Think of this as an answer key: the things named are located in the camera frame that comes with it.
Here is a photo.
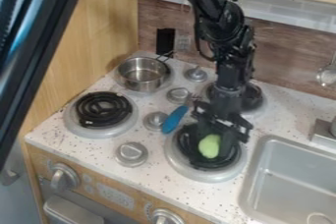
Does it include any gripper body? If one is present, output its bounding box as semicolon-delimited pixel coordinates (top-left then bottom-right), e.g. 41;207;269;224
190;84;255;144

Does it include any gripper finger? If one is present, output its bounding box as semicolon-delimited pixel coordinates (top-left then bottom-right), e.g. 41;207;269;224
194;117;213;144
219;129;242;161

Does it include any silver pot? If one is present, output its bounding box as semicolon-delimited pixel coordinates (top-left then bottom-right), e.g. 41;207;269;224
114;50;175;93

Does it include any green toy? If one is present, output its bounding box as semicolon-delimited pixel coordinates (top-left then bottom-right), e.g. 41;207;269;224
196;133;224;159

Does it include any blue tool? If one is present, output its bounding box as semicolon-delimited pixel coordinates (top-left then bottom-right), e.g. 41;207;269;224
159;104;191;136

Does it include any toy sink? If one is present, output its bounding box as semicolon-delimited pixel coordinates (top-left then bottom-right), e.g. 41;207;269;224
237;135;336;224

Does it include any toy stove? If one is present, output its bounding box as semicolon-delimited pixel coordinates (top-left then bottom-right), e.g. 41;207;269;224
61;50;269;184

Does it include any silver spoon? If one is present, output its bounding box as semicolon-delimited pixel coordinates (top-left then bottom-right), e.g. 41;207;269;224
314;49;336;88

